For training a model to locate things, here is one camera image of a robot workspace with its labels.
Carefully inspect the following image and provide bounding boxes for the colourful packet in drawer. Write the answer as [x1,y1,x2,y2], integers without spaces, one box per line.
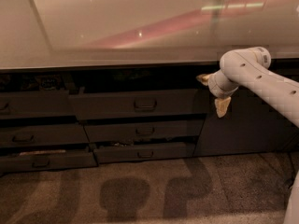
[112,69,152,82]

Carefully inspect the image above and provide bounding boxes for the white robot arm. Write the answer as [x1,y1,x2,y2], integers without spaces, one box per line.
[196,47,299,155]

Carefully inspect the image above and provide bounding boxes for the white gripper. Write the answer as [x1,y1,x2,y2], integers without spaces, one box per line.
[196,71,238,118]

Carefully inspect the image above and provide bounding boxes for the dark items in left drawer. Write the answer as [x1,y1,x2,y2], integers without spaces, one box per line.
[0,74,65,92]

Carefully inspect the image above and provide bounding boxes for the grey drawer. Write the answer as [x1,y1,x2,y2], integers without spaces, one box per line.
[0,149,97,173]
[69,89,209,120]
[0,124,88,147]
[0,91,74,119]
[93,142,195,163]
[85,119,204,142]

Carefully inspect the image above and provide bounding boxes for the grey cabinet door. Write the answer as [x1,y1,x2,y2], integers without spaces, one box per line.
[193,66,299,157]

